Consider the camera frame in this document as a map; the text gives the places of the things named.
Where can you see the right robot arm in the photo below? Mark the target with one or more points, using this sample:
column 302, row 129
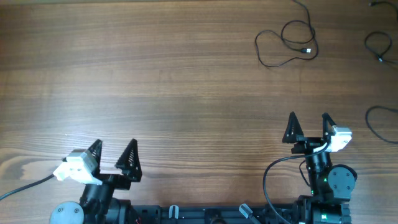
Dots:
column 331, row 185

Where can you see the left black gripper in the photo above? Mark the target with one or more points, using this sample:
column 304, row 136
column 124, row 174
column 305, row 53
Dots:
column 121, row 182

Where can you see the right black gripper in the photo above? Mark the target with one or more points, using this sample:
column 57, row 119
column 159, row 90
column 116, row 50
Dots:
column 310, row 142

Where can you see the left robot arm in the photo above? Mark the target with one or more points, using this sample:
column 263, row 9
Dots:
column 97, row 204

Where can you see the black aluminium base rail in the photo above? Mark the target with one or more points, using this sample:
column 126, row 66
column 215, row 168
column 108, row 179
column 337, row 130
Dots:
column 283, row 213

